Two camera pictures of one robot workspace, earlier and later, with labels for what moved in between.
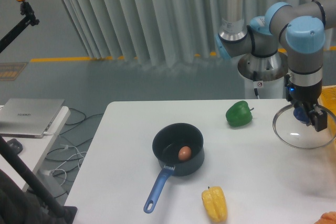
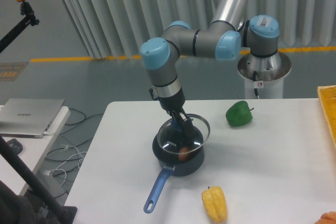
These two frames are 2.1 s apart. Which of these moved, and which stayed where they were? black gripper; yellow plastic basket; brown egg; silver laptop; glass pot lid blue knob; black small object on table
Moved: glass pot lid blue knob; black gripper
Stayed: brown egg; black small object on table; silver laptop; yellow plastic basket
